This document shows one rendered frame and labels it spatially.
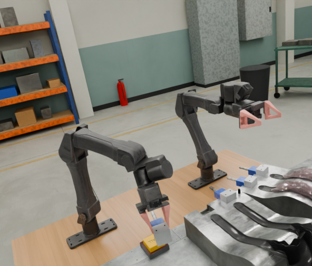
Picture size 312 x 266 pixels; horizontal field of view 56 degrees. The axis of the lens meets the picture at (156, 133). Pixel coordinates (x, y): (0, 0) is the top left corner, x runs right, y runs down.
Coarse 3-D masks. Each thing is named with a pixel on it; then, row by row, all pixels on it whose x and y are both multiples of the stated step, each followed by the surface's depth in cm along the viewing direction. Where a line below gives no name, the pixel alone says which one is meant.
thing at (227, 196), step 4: (212, 188) 120; (220, 188) 117; (216, 192) 115; (220, 192) 115; (224, 192) 112; (228, 192) 112; (232, 192) 111; (216, 196) 116; (220, 196) 112; (224, 196) 110; (228, 196) 110; (232, 196) 111; (236, 196) 112; (224, 200) 111; (228, 200) 110; (232, 200) 111
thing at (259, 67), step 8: (264, 64) 486; (240, 72) 477; (248, 72) 462; (256, 72) 457; (264, 72) 458; (248, 80) 468; (256, 80) 463; (264, 80) 464; (256, 88) 468; (264, 88) 470; (256, 96) 474; (264, 96) 475
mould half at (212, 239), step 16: (224, 208) 107; (256, 208) 105; (192, 224) 102; (208, 224) 101; (240, 224) 99; (256, 224) 98; (192, 240) 106; (208, 240) 95; (224, 240) 94; (288, 240) 83; (224, 256) 90; (240, 256) 81; (256, 256) 79; (272, 256) 78
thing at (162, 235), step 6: (150, 222) 98; (156, 222) 97; (162, 222) 96; (156, 228) 93; (162, 228) 92; (168, 228) 92; (156, 234) 91; (162, 234) 92; (168, 234) 92; (156, 240) 92; (162, 240) 92; (168, 240) 93
